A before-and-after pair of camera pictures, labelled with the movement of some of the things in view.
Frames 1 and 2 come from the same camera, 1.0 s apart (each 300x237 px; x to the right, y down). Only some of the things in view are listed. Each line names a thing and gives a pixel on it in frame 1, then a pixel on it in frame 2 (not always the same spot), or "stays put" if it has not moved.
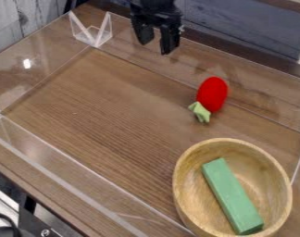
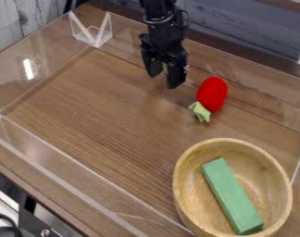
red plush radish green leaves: (212, 95) stays put
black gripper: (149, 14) -> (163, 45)
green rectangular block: (232, 196) stays put
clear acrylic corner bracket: (92, 35) stays put
